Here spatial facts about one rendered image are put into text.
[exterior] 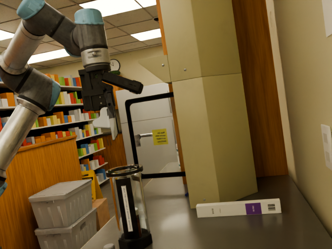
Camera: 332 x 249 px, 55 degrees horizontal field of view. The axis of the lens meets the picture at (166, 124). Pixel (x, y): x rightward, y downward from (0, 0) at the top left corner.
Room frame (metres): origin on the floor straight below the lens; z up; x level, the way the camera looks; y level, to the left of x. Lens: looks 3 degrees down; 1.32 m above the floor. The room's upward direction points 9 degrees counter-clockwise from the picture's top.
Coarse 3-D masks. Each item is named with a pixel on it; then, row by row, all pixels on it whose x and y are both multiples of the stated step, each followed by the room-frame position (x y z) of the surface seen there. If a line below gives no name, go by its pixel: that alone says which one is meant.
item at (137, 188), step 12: (120, 168) 0.96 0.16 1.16; (132, 168) 0.95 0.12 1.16; (132, 180) 0.88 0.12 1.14; (132, 192) 0.88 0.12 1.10; (144, 204) 0.90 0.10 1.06; (120, 216) 0.88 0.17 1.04; (144, 216) 0.90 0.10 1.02; (120, 228) 0.89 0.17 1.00; (144, 228) 0.89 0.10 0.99; (132, 240) 0.87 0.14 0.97
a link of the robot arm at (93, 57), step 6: (96, 48) 0.85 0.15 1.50; (102, 48) 0.86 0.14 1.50; (84, 54) 0.85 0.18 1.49; (90, 54) 0.85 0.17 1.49; (96, 54) 0.85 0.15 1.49; (102, 54) 0.85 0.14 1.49; (108, 54) 0.88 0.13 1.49; (84, 60) 0.86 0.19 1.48; (90, 60) 0.85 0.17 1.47; (96, 60) 0.85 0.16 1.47; (102, 60) 0.85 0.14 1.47; (108, 60) 0.87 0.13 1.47; (84, 66) 0.86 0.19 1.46
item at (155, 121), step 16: (144, 112) 1.54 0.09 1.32; (160, 112) 1.51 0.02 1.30; (144, 128) 1.54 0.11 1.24; (160, 128) 1.51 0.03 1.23; (176, 128) 1.48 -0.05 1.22; (144, 144) 1.55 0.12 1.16; (160, 144) 1.52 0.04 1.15; (176, 144) 1.49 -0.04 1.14; (144, 160) 1.55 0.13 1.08; (160, 160) 1.52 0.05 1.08; (176, 160) 1.49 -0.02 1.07
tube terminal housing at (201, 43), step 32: (160, 0) 1.16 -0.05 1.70; (192, 0) 1.14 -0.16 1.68; (224, 0) 1.22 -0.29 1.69; (192, 32) 1.13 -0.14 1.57; (224, 32) 1.20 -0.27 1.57; (192, 64) 1.14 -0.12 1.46; (224, 64) 1.19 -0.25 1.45; (192, 96) 1.14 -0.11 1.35; (224, 96) 1.18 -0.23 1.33; (192, 128) 1.15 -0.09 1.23; (224, 128) 1.17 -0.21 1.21; (192, 160) 1.15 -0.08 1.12; (224, 160) 1.16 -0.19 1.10; (192, 192) 1.15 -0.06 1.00; (224, 192) 1.15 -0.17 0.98
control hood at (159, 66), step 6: (138, 60) 1.18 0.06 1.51; (144, 60) 1.18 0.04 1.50; (150, 60) 1.17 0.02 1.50; (156, 60) 1.17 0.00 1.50; (162, 60) 1.16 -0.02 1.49; (144, 66) 1.18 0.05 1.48; (150, 66) 1.17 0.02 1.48; (156, 66) 1.17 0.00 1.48; (162, 66) 1.16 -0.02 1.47; (168, 66) 1.16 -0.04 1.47; (156, 72) 1.17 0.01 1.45; (162, 72) 1.16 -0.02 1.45; (168, 72) 1.16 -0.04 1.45; (162, 78) 1.16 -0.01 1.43; (168, 78) 1.16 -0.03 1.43
